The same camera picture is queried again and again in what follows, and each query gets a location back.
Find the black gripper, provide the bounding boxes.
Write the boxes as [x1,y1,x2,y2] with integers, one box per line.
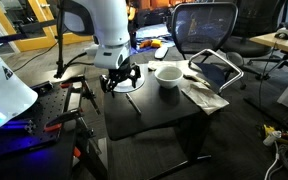
[99,63,141,97]

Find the dark grey pen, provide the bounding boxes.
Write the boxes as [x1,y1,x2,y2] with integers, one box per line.
[125,93,142,116]

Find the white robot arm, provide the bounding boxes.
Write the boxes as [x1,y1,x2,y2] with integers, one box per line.
[62,0,144,92]

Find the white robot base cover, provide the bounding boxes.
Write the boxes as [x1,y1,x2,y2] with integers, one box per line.
[0,57,38,127]

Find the white ceramic bowl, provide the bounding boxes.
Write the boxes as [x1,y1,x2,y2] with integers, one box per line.
[154,66,183,89]

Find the white round plate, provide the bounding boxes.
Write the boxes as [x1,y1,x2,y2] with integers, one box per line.
[113,74,145,93]

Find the crumpled beige paper napkin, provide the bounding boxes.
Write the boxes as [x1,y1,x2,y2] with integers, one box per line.
[181,82,229,115]

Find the black mesh office chair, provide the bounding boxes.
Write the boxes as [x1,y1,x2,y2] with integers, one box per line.
[170,2,243,93]

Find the black perforated breadboard plate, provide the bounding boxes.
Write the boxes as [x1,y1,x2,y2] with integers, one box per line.
[0,83,68,156]

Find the silver chair armrest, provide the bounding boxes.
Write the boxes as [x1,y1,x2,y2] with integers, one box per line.
[188,49,244,94]

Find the white cable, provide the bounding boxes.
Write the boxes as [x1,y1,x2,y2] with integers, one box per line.
[263,130,282,180]

